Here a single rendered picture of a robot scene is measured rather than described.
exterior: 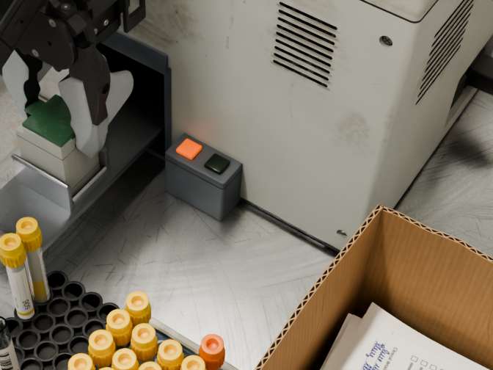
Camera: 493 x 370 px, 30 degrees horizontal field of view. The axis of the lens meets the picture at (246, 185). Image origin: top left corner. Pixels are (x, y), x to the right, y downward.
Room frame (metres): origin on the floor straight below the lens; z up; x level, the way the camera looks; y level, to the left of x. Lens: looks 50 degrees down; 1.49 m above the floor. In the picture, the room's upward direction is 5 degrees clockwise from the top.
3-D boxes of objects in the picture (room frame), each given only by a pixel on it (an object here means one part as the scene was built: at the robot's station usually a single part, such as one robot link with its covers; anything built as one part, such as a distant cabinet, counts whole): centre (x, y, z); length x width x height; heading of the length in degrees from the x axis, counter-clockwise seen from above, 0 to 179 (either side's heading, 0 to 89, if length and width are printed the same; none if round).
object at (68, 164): (0.48, 0.15, 0.95); 0.05 x 0.04 x 0.06; 61
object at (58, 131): (0.48, 0.15, 0.98); 0.05 x 0.04 x 0.01; 61
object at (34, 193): (0.50, 0.14, 0.92); 0.21 x 0.07 x 0.05; 151
